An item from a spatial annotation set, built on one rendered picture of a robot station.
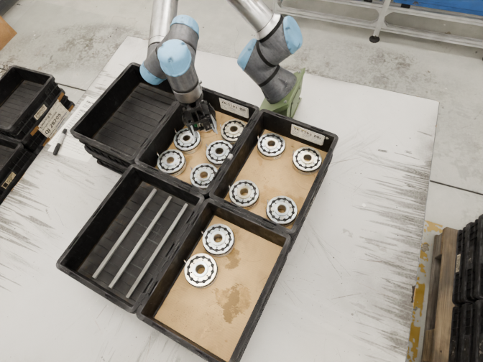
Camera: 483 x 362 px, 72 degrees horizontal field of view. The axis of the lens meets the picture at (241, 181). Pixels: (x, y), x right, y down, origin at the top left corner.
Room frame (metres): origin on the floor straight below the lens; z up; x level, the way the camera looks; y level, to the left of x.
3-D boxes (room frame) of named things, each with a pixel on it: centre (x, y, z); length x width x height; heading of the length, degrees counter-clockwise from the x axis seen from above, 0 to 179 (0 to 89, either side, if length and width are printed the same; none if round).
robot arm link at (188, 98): (0.65, 0.11, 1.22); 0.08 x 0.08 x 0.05
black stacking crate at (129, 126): (0.89, 0.37, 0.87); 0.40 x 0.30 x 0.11; 145
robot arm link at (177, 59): (0.65, 0.11, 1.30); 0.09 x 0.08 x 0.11; 170
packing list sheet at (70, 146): (1.02, 0.68, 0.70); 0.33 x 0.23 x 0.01; 152
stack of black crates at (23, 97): (1.41, 1.18, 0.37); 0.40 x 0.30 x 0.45; 152
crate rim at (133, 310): (0.39, 0.35, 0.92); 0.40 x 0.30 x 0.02; 145
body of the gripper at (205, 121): (0.64, 0.10, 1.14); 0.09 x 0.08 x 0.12; 10
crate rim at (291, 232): (0.55, -0.12, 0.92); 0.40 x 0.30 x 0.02; 145
